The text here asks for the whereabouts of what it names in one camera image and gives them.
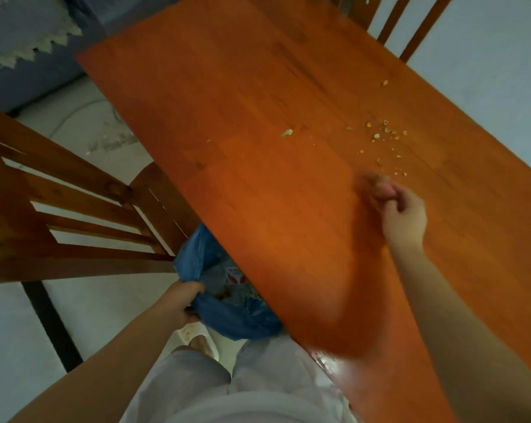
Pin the blue lined waste basket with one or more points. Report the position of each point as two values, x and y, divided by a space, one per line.
234 319

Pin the person's left hand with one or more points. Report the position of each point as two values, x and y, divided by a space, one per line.
179 303

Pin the person's left leg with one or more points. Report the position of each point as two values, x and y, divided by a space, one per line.
200 345

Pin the person's right forearm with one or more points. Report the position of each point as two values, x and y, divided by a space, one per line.
468 339

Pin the clear plastic bottle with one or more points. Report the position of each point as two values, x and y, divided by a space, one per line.
232 277

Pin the black baseboard strip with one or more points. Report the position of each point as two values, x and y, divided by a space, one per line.
49 326

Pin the person's right hand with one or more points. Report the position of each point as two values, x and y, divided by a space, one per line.
404 220

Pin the pink cleaning cloth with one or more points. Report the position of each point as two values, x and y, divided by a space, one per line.
380 188

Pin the wooden slat-back chair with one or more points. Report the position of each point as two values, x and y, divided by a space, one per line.
49 162
393 19

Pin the orange wooden table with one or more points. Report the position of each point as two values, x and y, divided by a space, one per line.
247 193

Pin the dark grey bed base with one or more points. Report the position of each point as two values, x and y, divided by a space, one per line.
36 88

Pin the white bear left slipper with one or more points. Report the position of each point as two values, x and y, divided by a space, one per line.
195 333

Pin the white shorts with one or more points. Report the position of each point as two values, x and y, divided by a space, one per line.
256 383

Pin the food crumbs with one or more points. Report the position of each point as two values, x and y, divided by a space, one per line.
287 133

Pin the person's left forearm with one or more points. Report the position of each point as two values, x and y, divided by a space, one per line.
98 378

